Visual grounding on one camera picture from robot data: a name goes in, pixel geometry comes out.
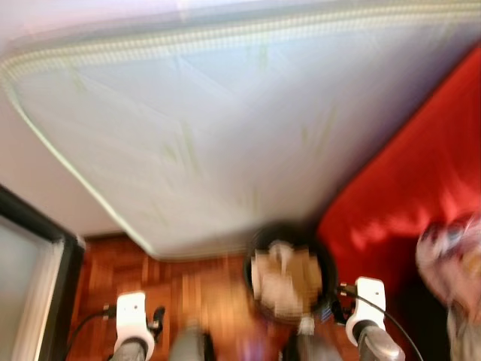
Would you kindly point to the dark door frame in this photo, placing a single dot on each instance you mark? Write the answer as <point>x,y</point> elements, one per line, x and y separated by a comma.
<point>71,301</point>

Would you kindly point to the pink cartoon print blanket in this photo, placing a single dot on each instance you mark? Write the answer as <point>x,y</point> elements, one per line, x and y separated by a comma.
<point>451,256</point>

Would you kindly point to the silver left robot leg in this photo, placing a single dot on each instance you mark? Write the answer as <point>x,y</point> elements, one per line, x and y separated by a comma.
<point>188,347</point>

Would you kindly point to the silver robot leg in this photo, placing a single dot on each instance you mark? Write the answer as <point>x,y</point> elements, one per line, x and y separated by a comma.
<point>188,347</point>
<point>312,350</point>

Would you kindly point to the frosted glass sliding door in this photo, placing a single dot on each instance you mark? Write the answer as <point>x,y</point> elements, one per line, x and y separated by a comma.
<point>22,286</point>

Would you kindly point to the silver right robot leg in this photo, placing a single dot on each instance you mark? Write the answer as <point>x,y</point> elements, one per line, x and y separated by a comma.
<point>312,350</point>

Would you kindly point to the large red fabric cushion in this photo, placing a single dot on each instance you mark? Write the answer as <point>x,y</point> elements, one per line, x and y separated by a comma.
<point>421,173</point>

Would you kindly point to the black waste bin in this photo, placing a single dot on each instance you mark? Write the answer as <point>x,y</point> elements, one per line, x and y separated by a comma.
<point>279,232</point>

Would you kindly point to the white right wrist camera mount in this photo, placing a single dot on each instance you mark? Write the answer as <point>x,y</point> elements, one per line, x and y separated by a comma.
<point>370,301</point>

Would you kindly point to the crumpled paper rubbish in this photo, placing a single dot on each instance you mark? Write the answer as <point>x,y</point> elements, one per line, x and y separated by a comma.
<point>289,278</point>

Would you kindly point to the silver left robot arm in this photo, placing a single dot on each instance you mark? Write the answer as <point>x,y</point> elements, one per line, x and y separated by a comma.
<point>129,352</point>

